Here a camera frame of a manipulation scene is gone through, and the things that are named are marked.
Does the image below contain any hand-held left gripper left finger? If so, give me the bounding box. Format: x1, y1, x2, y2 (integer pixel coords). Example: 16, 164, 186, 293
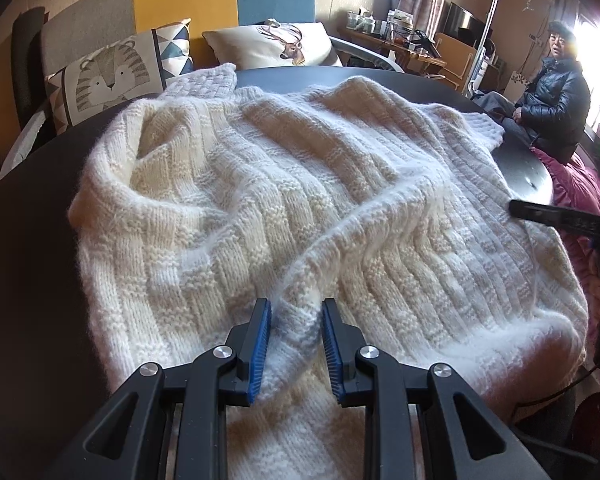
55, 298, 272, 480

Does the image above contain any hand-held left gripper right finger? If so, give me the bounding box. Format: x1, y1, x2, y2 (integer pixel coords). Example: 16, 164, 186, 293
321, 298, 551, 480

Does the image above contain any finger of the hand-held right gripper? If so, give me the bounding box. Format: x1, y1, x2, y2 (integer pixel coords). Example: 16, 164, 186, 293
509, 199, 600, 241

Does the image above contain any cream knit sweater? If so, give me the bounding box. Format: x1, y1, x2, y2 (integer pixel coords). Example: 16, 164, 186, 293
67, 62, 591, 480

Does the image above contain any light wooden cabinet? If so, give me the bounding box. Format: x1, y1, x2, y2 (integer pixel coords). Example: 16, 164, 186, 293
432, 32, 506, 93

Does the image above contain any white metal pole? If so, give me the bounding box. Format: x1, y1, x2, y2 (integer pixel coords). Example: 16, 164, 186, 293
467, 0, 506, 96

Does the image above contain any black television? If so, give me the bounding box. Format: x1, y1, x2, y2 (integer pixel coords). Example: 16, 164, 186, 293
442, 1, 486, 41

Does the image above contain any wooden side table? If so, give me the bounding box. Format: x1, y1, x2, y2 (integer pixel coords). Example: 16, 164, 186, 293
337, 25, 448, 73

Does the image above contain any deer print cushion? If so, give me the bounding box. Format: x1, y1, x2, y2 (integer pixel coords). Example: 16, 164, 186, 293
202, 20, 343, 68

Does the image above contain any tiger print cushion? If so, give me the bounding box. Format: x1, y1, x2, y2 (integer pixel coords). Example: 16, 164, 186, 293
45, 18, 195, 136

